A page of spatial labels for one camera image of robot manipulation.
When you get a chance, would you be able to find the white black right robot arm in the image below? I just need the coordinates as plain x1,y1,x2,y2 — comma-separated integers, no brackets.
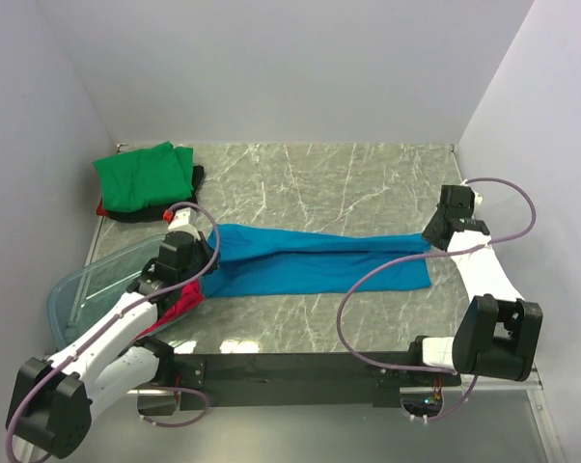
405,185,543,385

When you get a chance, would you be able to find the black folded t-shirt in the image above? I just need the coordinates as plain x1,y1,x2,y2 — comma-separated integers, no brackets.
100,164,207,224

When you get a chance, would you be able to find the clear plastic bin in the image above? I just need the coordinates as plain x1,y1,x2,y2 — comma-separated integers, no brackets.
46,234,164,350

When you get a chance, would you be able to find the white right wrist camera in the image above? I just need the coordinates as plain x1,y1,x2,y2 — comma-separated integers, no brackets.
474,191,484,209

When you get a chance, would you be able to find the blue t-shirt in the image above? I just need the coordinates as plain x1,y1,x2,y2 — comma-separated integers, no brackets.
203,224,430,299

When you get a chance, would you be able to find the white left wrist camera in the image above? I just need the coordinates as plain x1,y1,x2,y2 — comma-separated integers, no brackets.
162,207,197,232

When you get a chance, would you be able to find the green folded t-shirt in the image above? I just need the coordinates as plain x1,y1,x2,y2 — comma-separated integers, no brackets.
94,142,194,213

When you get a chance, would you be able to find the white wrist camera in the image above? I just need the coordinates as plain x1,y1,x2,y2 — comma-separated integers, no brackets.
474,191,484,209
162,207,197,232

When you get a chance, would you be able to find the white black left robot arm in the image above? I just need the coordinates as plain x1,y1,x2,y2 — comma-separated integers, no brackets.
5,231,221,462

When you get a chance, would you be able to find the crimson crumpled t-shirt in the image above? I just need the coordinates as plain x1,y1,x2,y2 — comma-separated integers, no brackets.
137,281,205,339

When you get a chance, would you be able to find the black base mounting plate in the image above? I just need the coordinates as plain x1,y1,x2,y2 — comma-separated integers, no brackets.
116,351,465,419

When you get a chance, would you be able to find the red folded t-shirt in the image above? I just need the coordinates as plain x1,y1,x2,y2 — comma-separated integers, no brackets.
96,201,108,217

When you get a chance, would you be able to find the aluminium frame rail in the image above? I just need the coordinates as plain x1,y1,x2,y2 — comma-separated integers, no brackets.
126,369,543,395

